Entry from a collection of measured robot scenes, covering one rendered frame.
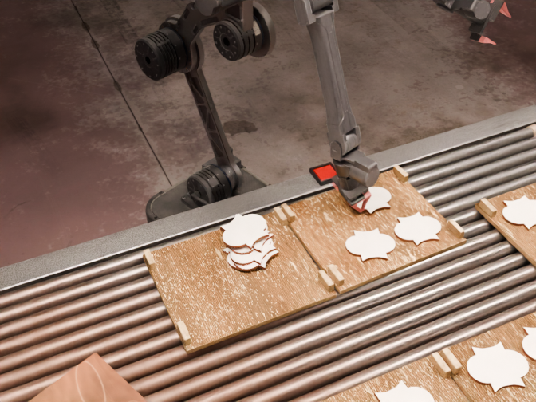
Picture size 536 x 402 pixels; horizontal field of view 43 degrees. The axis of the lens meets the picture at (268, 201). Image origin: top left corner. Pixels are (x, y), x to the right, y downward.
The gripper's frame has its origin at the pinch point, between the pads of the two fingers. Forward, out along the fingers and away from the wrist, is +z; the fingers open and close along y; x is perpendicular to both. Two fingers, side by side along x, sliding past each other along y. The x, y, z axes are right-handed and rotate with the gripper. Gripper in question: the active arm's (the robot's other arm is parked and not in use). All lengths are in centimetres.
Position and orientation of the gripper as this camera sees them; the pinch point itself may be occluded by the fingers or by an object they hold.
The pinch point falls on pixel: (355, 202)
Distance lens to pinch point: 199.8
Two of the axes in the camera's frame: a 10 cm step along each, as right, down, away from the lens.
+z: 2.6, 6.2, 7.4
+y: 4.5, 6.0, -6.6
